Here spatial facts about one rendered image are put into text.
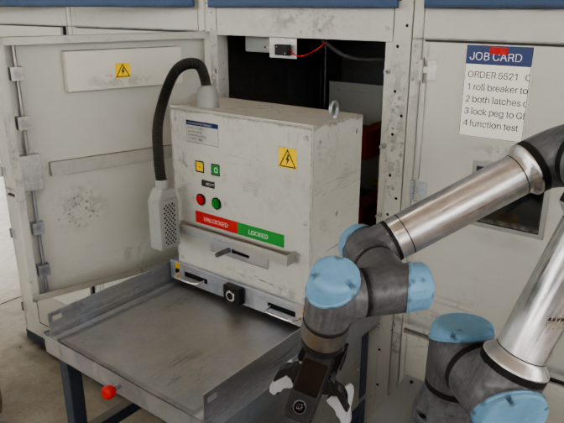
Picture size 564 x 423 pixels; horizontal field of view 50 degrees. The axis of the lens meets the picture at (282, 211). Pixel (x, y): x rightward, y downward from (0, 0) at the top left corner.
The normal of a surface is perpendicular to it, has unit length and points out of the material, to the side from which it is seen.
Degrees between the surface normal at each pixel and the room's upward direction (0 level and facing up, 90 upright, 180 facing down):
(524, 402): 100
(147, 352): 0
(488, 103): 90
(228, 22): 90
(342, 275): 23
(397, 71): 90
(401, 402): 2
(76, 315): 90
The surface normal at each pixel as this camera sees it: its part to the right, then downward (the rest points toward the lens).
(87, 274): 0.59, 0.26
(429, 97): -0.61, 0.25
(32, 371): 0.00, -0.95
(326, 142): 0.79, 0.20
